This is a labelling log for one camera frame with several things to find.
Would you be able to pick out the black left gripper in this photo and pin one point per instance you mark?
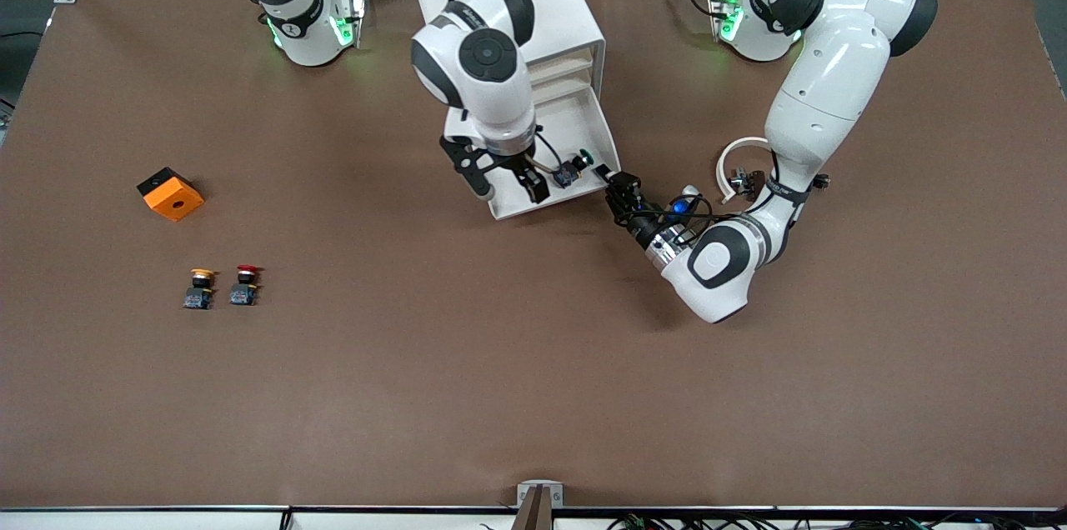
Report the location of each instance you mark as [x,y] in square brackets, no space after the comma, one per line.
[639,223]

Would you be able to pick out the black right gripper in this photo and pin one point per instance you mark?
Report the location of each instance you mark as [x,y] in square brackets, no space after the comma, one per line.
[508,162]

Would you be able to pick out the green mushroom push button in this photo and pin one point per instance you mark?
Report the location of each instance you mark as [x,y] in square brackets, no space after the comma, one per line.
[569,176]

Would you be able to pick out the white drawer beige interior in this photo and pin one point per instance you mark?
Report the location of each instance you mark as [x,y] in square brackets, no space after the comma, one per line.
[583,126]
[575,82]
[575,63]

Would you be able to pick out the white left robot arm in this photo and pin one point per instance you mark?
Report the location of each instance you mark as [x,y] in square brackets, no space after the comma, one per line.
[834,72]

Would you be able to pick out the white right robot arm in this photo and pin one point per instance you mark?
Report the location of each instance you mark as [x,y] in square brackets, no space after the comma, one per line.
[492,92]

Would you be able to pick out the red mushroom push button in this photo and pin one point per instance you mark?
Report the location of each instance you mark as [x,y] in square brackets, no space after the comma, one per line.
[243,294]

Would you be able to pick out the yellow mushroom push button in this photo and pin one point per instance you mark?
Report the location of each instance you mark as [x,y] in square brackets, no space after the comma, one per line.
[198,297]

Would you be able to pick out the small dark brown clamp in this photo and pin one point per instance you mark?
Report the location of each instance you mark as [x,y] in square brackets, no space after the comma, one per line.
[750,182]

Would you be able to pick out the brown table cover sheet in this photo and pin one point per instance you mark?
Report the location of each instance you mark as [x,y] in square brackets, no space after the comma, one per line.
[533,363]

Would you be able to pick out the small black clip part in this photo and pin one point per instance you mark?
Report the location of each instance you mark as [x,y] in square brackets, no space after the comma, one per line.
[824,179]

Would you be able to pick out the white curved plastic bracket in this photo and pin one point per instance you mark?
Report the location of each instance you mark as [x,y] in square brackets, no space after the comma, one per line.
[725,163]

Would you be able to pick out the grey metal edge bracket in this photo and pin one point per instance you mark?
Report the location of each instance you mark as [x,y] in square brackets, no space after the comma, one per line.
[522,495]

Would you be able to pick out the brown wooden post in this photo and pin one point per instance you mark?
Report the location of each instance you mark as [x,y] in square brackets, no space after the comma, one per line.
[538,513]

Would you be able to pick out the orange black button enclosure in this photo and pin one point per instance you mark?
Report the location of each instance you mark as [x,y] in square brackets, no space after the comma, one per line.
[175,201]

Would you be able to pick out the white table edge rail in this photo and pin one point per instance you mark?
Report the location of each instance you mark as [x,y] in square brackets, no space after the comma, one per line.
[167,520]

